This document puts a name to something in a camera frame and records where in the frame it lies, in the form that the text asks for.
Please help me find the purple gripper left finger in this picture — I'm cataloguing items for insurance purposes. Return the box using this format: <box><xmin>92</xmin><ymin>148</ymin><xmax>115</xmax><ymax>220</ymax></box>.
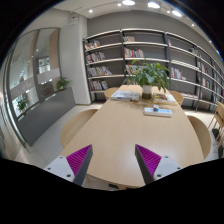
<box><xmin>44</xmin><ymin>145</ymin><xmax>93</xmax><ymax>186</ymax></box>

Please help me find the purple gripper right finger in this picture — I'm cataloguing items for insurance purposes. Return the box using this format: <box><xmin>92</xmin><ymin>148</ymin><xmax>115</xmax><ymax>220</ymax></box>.
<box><xmin>135</xmin><ymin>144</ymin><xmax>182</xmax><ymax>184</ymax></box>

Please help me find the small red white charger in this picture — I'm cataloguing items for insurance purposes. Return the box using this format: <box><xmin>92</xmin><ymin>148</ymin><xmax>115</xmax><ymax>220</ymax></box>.
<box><xmin>153</xmin><ymin>105</ymin><xmax>159</xmax><ymax>112</ymax></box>

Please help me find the wooden chair left near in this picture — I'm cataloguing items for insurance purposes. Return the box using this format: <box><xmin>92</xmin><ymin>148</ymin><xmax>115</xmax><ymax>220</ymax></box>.
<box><xmin>60</xmin><ymin>109</ymin><xmax>97</xmax><ymax>148</ymax></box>

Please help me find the white power strip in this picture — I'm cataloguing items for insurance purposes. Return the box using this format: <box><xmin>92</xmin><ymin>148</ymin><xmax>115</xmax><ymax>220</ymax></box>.
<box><xmin>144</xmin><ymin>107</ymin><xmax>173</xmax><ymax>117</ymax></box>

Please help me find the wooden chair right near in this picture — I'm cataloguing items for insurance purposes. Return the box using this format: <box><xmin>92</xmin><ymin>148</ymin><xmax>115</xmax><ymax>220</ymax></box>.
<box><xmin>188</xmin><ymin>115</ymin><xmax>211</xmax><ymax>158</ymax></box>

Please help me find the grey low partition counter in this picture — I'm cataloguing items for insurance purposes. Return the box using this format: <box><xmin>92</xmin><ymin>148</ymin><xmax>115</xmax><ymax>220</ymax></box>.
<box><xmin>17</xmin><ymin>88</ymin><xmax>75</xmax><ymax>146</ymax></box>

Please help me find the book stack on table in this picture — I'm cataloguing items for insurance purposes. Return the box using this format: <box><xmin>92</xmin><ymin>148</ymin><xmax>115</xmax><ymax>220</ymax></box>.
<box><xmin>153</xmin><ymin>93</ymin><xmax>176</xmax><ymax>104</ymax></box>

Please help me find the wooden chair far right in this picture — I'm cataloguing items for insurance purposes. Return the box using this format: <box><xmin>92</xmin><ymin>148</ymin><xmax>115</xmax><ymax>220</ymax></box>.
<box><xmin>170</xmin><ymin>90</ymin><xmax>184</xmax><ymax>105</ymax></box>

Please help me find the open magazine on table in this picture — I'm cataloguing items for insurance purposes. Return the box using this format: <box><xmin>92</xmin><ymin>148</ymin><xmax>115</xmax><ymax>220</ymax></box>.
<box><xmin>111</xmin><ymin>91</ymin><xmax>140</xmax><ymax>101</ymax></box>

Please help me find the wooden chair at right edge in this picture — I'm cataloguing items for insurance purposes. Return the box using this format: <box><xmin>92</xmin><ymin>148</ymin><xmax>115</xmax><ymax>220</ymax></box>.
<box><xmin>212</xmin><ymin>102</ymin><xmax>224</xmax><ymax>143</ymax></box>

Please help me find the potted plant by window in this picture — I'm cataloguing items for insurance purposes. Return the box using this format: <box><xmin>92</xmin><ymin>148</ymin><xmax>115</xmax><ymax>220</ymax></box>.
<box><xmin>17</xmin><ymin>99</ymin><xmax>27</xmax><ymax>114</ymax></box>

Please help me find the wooden chair far left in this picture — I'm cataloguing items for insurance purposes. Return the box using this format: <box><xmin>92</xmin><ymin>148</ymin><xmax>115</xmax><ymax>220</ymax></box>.
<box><xmin>104</xmin><ymin>87</ymin><xmax>118</xmax><ymax>99</ymax></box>

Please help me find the potted plant on counter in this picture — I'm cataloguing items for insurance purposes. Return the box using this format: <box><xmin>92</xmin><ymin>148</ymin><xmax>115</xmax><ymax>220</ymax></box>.
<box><xmin>56</xmin><ymin>77</ymin><xmax>70</xmax><ymax>90</ymax></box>

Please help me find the green potted plant white vase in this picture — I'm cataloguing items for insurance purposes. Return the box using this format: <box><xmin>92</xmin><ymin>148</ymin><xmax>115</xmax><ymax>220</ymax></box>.
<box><xmin>124</xmin><ymin>59</ymin><xmax>169</xmax><ymax>99</ymax></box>

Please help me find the large grey bookshelf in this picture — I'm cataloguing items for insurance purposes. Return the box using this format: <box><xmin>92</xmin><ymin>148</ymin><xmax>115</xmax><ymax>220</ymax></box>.
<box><xmin>83</xmin><ymin>28</ymin><xmax>224</xmax><ymax>112</ymax></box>

